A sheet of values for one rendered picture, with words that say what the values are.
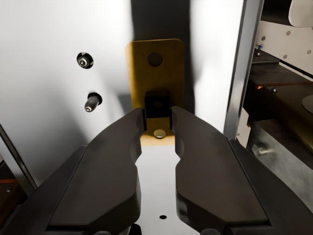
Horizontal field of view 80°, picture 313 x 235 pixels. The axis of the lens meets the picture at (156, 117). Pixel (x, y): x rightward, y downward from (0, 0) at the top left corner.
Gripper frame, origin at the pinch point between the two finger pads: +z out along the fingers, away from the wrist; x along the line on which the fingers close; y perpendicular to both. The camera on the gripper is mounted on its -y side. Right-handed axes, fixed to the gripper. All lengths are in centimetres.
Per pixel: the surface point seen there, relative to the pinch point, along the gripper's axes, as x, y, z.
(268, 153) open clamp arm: 9.3, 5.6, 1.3
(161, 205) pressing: -0.4, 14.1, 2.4
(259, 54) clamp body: 17.8, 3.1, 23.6
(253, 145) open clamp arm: 8.4, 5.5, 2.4
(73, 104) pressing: -6.8, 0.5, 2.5
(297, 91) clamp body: 14.7, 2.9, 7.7
